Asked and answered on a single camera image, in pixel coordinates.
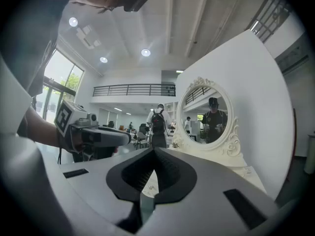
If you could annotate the black head-worn camera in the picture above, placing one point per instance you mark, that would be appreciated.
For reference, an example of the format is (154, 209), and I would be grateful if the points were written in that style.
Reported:
(136, 0)

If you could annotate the black mezzanine railing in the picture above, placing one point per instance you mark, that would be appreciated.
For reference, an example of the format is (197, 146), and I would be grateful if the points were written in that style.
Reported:
(135, 90)

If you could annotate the round ceiling light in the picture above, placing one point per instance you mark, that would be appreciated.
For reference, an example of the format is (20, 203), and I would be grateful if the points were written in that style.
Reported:
(145, 52)
(73, 21)
(103, 59)

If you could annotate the black stair railing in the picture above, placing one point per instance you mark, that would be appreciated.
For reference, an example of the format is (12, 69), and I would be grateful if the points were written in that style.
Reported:
(270, 16)

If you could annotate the black office chair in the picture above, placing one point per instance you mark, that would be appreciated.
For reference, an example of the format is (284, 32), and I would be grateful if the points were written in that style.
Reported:
(142, 128)

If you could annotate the large glass window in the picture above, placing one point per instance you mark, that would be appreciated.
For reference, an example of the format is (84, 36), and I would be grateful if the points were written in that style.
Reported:
(64, 72)

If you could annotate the grey office chair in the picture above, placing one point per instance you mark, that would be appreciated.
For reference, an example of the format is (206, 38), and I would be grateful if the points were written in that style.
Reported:
(141, 139)

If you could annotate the person's left hand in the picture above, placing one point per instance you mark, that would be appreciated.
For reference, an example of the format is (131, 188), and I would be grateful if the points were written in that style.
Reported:
(75, 142)

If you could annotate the small dried flower decoration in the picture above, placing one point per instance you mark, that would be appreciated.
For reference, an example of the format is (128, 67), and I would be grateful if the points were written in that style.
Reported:
(175, 145)

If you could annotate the person's black T-shirt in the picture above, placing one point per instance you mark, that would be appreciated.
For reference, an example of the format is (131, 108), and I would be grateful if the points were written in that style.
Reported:
(24, 21)

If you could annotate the person's left forearm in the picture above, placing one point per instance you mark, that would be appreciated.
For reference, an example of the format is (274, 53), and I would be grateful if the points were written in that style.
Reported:
(41, 126)

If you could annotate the white backdrop board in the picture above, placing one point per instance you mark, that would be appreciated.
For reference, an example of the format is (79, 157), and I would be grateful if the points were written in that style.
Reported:
(258, 95)

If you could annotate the white ceiling air conditioner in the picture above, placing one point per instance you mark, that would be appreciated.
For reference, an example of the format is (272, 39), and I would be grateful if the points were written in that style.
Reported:
(87, 37)

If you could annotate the white ornate round mirror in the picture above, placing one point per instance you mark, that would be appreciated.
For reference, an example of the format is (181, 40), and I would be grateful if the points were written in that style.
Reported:
(229, 141)

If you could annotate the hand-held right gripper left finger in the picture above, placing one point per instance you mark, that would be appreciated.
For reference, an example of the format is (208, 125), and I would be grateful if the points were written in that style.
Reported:
(93, 181)

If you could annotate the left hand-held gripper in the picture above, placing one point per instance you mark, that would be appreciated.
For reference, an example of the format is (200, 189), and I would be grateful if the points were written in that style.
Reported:
(66, 117)

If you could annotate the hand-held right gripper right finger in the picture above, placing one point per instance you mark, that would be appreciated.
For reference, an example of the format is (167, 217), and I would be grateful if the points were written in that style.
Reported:
(209, 178)

